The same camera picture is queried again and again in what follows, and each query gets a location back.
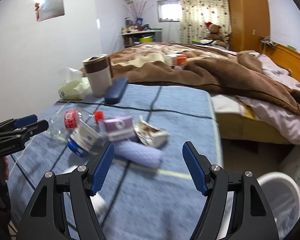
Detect clear plastic bottle red label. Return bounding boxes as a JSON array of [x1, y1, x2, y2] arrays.
[[47, 107, 104, 141]]

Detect blue white milk pouch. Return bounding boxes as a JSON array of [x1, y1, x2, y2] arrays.
[[66, 119, 106, 158]]

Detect purple milk carton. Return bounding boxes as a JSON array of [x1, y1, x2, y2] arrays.
[[104, 116, 136, 142]]

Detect lavender foam roll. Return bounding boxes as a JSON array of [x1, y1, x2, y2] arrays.
[[114, 140, 163, 169]]

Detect snack wrapper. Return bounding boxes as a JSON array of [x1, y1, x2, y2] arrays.
[[134, 115, 170, 148]]

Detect white trash bin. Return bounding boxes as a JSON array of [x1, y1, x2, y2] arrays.
[[216, 171, 300, 240]]

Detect left human hand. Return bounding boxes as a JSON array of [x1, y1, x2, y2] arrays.
[[0, 157, 10, 181]]

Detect green tissue pack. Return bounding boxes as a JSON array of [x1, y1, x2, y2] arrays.
[[58, 68, 92, 100]]

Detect beige brown-lid cup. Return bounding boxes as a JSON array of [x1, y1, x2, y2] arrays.
[[83, 54, 112, 97]]

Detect dark blue glasses case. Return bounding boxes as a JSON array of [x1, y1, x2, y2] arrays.
[[104, 77, 128, 105]]

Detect pink bed sheet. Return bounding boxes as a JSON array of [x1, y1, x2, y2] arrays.
[[211, 51, 300, 145]]

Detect blue checked mat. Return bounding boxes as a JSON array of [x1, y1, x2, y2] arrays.
[[7, 85, 223, 239]]

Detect brown fleece blanket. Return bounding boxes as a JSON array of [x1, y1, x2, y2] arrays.
[[108, 42, 300, 115]]

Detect cluttered side shelf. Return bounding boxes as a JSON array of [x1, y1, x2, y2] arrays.
[[121, 18, 162, 48]]

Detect wooden bed headboard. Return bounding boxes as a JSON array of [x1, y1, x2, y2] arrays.
[[260, 40, 300, 82]]

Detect orange white box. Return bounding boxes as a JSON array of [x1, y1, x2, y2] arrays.
[[164, 53, 187, 67]]

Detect brown teddy bear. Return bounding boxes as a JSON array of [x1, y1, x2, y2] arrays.
[[205, 22, 227, 48]]

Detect wooden wardrobe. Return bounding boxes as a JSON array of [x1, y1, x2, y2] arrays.
[[228, 0, 270, 52]]

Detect patterned window curtain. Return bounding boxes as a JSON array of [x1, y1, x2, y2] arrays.
[[179, 0, 231, 44]]

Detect silver wall poster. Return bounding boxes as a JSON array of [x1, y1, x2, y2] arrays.
[[34, 0, 65, 22]]

